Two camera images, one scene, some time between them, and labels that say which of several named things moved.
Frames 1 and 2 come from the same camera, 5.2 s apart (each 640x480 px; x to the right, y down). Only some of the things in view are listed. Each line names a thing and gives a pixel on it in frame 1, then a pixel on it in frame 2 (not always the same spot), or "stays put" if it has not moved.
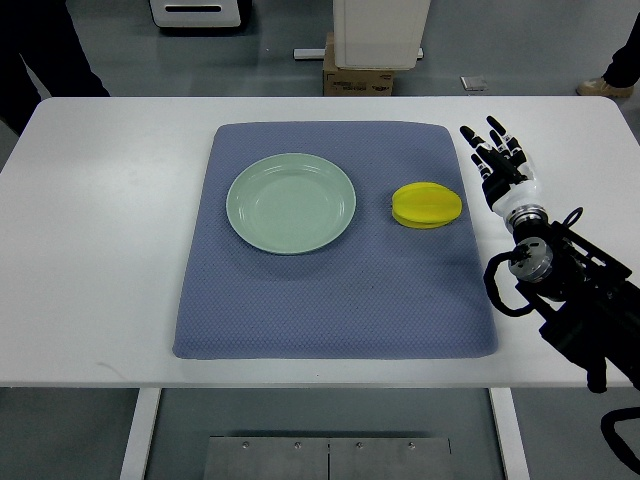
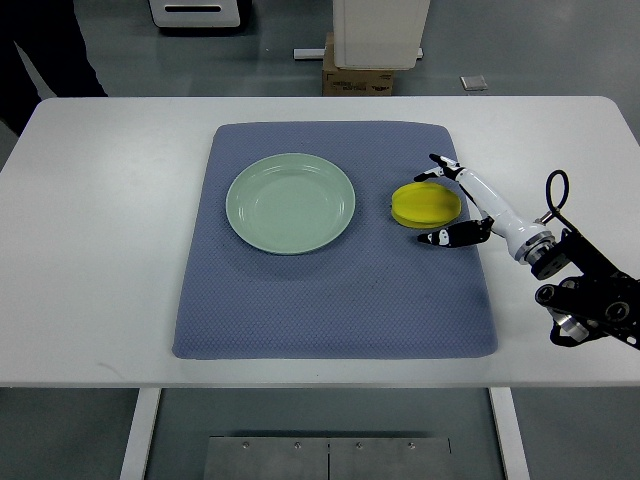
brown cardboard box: [353, 82] stays put
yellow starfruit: [424, 205] stays put
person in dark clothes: [42, 32] stays put
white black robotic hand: [509, 184] to [526, 241]
